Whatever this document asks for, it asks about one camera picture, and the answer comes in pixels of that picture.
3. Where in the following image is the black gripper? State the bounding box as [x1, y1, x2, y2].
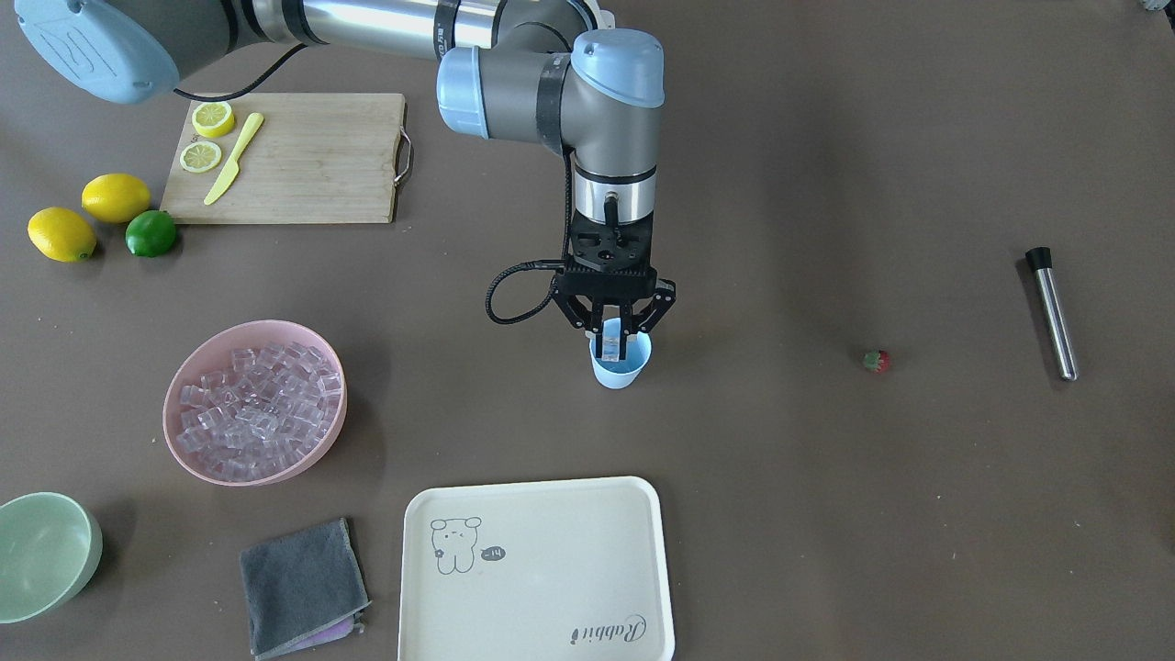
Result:
[553, 210, 678, 360]

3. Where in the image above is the clear ice cube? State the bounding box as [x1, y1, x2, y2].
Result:
[599, 335, 624, 363]

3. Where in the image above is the light blue plastic cup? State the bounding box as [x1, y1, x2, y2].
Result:
[590, 318, 652, 389]

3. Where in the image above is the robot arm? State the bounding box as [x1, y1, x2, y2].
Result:
[14, 1, 676, 363]

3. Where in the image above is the pink bowl of ice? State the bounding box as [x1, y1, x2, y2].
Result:
[162, 319, 348, 487]

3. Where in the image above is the cream rabbit tray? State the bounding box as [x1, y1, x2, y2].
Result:
[397, 475, 676, 660]

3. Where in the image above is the red strawberry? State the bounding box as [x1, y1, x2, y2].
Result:
[861, 350, 892, 375]

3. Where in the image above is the wooden cutting board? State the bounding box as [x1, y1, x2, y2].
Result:
[160, 93, 410, 225]

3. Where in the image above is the grey folded cloth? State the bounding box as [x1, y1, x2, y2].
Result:
[239, 518, 371, 660]

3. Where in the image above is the yellow plastic knife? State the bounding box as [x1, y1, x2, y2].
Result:
[203, 112, 266, 205]

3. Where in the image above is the steel muddler black tip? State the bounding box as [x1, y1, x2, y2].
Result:
[1023, 247, 1080, 382]

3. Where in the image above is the lemon slice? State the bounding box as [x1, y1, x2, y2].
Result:
[190, 101, 236, 139]
[177, 140, 223, 174]

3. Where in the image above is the green lime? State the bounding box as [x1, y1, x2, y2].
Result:
[123, 210, 179, 258]

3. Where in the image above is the yellow lemon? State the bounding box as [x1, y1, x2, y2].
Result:
[27, 207, 99, 263]
[81, 173, 152, 223]

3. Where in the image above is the mint green bowl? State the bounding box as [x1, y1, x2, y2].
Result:
[1, 492, 105, 623]

